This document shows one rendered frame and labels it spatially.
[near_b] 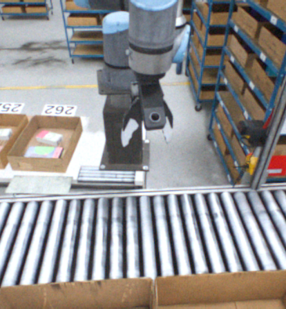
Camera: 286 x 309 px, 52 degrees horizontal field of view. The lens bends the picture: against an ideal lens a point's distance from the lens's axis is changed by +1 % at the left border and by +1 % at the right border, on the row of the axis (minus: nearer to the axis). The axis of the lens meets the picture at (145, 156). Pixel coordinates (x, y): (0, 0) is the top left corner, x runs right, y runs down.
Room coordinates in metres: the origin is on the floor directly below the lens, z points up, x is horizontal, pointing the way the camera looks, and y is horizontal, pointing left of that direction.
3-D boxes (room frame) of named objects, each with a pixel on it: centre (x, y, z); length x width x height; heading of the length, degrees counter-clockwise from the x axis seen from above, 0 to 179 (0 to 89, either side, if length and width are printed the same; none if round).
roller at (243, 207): (0.71, -0.46, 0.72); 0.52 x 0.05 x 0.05; 4
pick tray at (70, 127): (1.28, 0.54, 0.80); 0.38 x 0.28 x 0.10; 176
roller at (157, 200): (0.69, -0.07, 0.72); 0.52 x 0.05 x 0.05; 4
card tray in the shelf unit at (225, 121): (2.15, -0.83, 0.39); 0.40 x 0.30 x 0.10; 4
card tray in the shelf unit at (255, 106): (1.66, -0.86, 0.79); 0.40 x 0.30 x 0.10; 5
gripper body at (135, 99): (0.61, 0.00, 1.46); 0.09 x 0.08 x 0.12; 9
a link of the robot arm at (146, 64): (0.59, -0.01, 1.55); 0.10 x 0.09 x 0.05; 99
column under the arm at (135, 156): (1.23, 0.11, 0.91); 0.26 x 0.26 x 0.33; 88
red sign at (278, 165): (1.02, -0.60, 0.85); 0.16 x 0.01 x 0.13; 94
